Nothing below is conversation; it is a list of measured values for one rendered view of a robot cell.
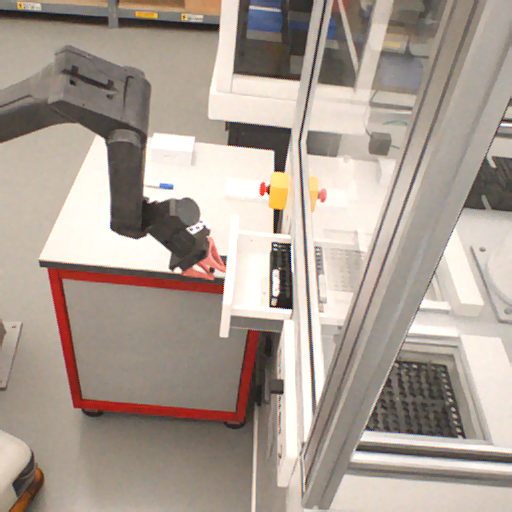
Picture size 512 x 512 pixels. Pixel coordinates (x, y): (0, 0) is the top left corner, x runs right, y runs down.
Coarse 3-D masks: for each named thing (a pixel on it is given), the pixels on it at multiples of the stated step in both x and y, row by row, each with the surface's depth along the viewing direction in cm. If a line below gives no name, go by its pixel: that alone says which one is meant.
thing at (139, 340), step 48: (96, 144) 179; (96, 192) 161; (144, 192) 163; (192, 192) 166; (48, 240) 144; (96, 240) 146; (144, 240) 148; (96, 288) 148; (144, 288) 147; (192, 288) 146; (96, 336) 161; (144, 336) 160; (192, 336) 159; (240, 336) 159; (96, 384) 176; (144, 384) 176; (192, 384) 175; (240, 384) 176
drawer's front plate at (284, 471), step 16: (288, 320) 110; (288, 336) 107; (288, 352) 105; (288, 368) 102; (288, 384) 99; (288, 400) 97; (288, 416) 94; (288, 432) 92; (288, 448) 90; (288, 464) 91; (288, 480) 95
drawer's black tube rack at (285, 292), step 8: (280, 248) 130; (288, 248) 131; (280, 256) 128; (288, 256) 128; (280, 264) 126; (288, 264) 126; (280, 272) 124; (288, 272) 125; (280, 280) 122; (288, 280) 123; (280, 288) 121; (288, 288) 121; (280, 296) 119; (288, 296) 119; (280, 304) 122; (288, 304) 122
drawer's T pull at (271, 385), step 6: (264, 372) 103; (270, 372) 103; (264, 378) 102; (270, 378) 102; (276, 378) 102; (264, 384) 101; (270, 384) 101; (276, 384) 101; (282, 384) 101; (264, 390) 100; (270, 390) 100; (276, 390) 100; (282, 390) 100; (264, 396) 99; (270, 396) 99; (264, 402) 98
